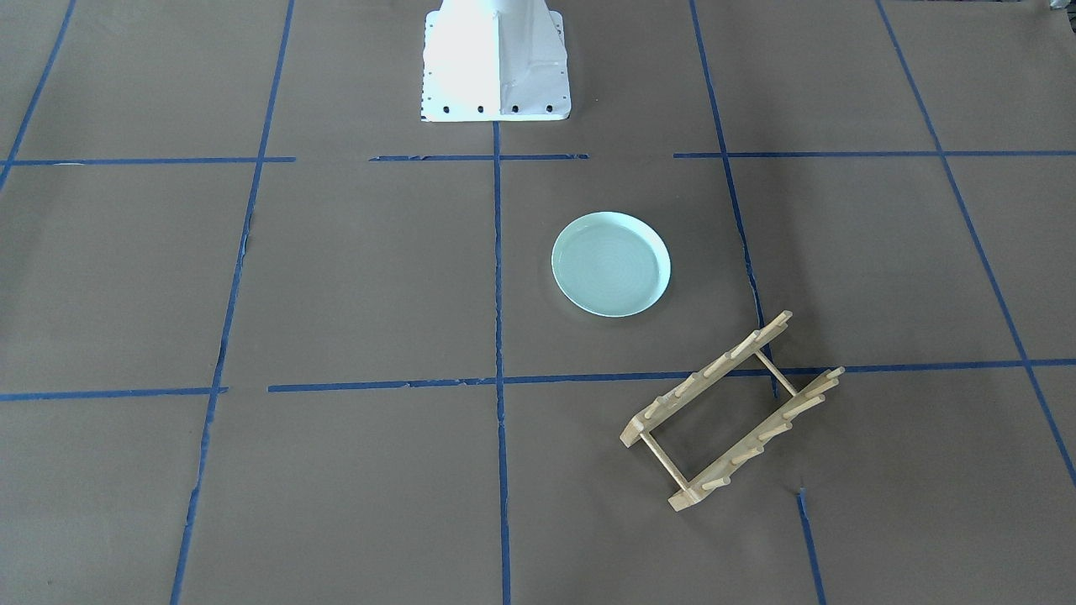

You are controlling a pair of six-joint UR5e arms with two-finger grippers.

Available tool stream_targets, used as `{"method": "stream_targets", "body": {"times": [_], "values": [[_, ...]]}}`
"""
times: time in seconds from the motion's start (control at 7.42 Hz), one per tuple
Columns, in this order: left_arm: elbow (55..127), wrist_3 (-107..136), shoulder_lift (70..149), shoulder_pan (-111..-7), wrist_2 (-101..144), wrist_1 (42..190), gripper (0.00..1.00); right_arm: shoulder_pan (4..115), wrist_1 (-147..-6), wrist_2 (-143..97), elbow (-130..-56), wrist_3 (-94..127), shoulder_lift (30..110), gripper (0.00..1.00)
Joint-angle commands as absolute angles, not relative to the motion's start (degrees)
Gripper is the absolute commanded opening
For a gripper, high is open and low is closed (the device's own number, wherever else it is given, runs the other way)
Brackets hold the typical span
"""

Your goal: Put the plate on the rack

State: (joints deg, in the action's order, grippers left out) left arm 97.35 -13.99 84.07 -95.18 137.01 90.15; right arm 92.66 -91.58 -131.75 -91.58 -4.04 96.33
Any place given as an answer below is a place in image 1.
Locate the light green round plate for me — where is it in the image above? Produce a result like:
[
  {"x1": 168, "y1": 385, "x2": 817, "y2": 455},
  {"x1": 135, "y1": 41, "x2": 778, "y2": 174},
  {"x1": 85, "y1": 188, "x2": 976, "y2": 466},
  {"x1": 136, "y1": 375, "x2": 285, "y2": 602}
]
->
[{"x1": 551, "y1": 211, "x2": 673, "y2": 318}]

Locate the wooden dish rack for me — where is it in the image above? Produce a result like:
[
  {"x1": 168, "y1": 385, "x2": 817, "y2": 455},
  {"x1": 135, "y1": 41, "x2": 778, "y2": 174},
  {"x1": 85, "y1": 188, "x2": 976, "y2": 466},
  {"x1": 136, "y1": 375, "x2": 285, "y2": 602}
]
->
[{"x1": 620, "y1": 311, "x2": 846, "y2": 512}]

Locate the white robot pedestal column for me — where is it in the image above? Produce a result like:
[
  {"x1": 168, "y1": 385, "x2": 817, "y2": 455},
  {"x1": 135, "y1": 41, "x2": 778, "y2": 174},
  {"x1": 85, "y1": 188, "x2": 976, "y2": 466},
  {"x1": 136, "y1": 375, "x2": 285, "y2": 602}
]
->
[{"x1": 420, "y1": 1, "x2": 572, "y2": 123}]

